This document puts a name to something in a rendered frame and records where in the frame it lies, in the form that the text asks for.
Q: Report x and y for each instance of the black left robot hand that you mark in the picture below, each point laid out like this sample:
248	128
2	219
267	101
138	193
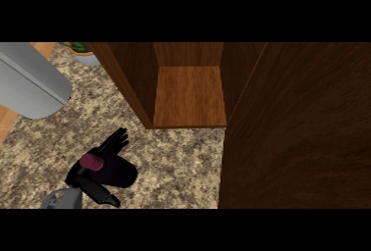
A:
96	189

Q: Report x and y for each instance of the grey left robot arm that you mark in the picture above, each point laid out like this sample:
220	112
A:
60	198

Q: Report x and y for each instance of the dark wine bottle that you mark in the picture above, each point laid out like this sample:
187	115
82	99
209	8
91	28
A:
112	171

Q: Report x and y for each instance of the brown wooden cabinet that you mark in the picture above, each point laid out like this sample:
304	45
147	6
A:
187	94

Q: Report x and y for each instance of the brown wooden cabinet door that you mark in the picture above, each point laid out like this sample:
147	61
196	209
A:
298	130

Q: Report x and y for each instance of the grey rounded appliance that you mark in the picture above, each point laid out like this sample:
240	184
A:
28	81

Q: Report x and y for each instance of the potted green plant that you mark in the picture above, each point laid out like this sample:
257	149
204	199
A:
82	52

